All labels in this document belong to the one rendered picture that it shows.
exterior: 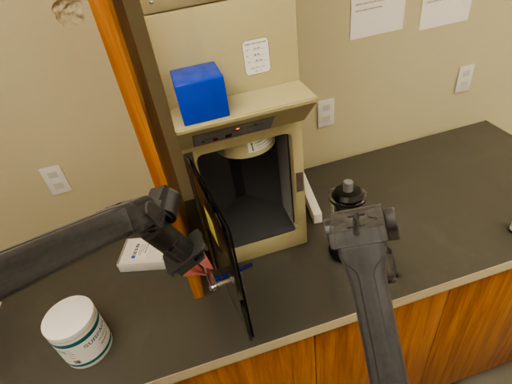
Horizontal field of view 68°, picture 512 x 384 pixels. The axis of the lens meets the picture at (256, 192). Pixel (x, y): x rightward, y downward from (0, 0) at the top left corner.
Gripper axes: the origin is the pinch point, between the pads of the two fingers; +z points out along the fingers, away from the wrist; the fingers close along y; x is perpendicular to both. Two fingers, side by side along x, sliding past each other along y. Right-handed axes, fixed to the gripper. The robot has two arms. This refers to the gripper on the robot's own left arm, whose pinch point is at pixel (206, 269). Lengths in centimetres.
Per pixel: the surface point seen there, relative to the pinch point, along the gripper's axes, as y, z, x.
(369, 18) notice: -86, 10, -57
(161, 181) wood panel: -4.5, -17.4, -14.2
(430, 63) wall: -103, 42, -54
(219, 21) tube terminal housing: -36, -35, -22
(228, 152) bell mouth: -19.9, -4.5, -25.3
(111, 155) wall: 15, -5, -68
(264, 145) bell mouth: -28.9, -1.0, -22.8
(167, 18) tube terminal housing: -28, -41, -23
